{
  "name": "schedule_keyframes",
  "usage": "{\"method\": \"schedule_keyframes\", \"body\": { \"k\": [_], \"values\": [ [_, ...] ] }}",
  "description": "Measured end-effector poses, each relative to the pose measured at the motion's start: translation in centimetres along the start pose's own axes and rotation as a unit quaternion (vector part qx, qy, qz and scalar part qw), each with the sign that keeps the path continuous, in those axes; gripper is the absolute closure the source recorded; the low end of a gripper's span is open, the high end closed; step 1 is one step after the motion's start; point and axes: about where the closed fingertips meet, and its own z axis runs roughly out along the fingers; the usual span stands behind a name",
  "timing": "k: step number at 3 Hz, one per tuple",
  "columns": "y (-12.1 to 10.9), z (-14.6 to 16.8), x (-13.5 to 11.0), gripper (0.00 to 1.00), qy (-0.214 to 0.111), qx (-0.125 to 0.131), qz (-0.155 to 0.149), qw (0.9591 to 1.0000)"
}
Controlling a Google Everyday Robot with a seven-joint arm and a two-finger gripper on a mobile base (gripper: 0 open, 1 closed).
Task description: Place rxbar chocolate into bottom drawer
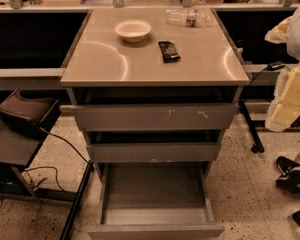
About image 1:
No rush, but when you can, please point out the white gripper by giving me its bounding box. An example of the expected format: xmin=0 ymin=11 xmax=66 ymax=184
xmin=265 ymin=66 xmax=300 ymax=132

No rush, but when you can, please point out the black power adapter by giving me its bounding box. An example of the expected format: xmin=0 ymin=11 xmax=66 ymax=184
xmin=267 ymin=61 xmax=285 ymax=71

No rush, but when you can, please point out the grey top drawer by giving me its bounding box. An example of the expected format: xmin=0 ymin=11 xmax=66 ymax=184
xmin=72 ymin=103 xmax=237 ymax=131

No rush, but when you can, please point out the black vr headset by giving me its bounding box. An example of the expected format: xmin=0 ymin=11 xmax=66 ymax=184
xmin=0 ymin=89 xmax=61 ymax=139

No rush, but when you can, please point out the white bowl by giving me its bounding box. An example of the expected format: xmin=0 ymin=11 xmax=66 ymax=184
xmin=114 ymin=20 xmax=152 ymax=43

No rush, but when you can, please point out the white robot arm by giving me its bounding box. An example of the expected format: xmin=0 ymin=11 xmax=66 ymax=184
xmin=265 ymin=6 xmax=300 ymax=132

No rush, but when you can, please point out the black headset cable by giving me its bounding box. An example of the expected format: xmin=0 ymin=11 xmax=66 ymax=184
xmin=23 ymin=127 xmax=91 ymax=193

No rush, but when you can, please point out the black stand leg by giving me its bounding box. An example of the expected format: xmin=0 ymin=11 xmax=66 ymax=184
xmin=239 ymin=100 xmax=264 ymax=153

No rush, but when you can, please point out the clear plastic water bottle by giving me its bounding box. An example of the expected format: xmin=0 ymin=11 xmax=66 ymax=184
xmin=166 ymin=8 xmax=210 ymax=28

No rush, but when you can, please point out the grey drawer cabinet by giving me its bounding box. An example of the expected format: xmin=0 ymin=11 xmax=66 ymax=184
xmin=59 ymin=6 xmax=251 ymax=172

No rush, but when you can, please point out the grey drawer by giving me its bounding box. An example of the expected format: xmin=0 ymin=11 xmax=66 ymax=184
xmin=88 ymin=162 xmax=224 ymax=240
xmin=72 ymin=103 xmax=237 ymax=131
xmin=87 ymin=143 xmax=221 ymax=163

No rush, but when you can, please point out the grey bottom drawer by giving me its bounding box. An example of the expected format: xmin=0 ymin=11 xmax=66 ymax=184
xmin=88 ymin=162 xmax=224 ymax=240

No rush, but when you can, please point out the grey middle drawer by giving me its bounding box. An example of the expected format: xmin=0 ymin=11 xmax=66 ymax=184
xmin=87 ymin=143 xmax=221 ymax=163

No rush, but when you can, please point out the dark side table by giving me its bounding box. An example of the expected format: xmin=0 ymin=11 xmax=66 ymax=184
xmin=0 ymin=120 xmax=93 ymax=240

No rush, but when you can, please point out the black sneaker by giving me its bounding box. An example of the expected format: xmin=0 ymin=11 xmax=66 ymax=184
xmin=276 ymin=156 xmax=300 ymax=194

